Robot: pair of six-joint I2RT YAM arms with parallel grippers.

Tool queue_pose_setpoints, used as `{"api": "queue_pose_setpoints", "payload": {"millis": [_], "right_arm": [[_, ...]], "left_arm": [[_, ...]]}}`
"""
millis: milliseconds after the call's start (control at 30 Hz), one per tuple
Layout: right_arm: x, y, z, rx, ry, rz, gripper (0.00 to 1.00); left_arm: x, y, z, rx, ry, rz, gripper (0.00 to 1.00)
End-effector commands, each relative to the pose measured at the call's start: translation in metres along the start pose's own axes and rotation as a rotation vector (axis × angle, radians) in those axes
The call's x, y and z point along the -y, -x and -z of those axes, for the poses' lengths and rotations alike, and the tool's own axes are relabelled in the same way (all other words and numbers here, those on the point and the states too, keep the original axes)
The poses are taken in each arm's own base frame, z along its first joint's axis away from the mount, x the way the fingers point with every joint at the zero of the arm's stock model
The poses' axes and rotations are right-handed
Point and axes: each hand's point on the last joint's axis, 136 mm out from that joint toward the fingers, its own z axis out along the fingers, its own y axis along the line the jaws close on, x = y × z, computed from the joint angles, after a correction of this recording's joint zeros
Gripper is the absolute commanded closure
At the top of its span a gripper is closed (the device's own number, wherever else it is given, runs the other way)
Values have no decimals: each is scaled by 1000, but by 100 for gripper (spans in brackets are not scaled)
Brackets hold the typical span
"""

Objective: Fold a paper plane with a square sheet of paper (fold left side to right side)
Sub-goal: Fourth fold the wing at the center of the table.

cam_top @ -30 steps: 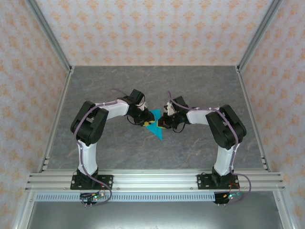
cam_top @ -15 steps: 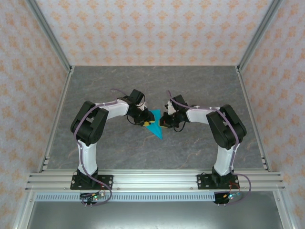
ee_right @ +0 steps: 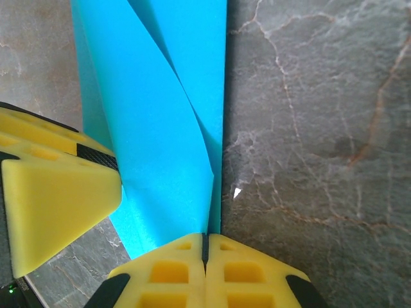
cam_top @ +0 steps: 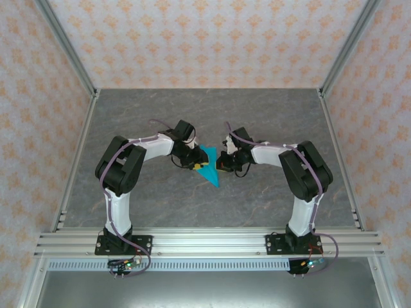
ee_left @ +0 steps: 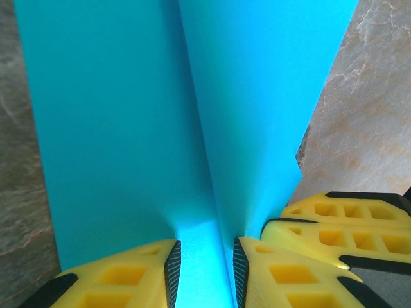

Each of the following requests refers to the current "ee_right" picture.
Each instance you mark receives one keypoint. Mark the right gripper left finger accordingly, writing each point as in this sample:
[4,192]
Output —
[167,279]

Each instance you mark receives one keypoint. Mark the blue cloth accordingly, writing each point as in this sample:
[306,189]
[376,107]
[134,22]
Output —
[144,128]

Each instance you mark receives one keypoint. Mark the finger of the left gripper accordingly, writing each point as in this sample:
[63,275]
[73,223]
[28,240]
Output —
[57,208]
[48,141]

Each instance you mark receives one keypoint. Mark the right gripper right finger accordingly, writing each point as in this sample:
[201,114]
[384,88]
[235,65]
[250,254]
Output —
[244,279]

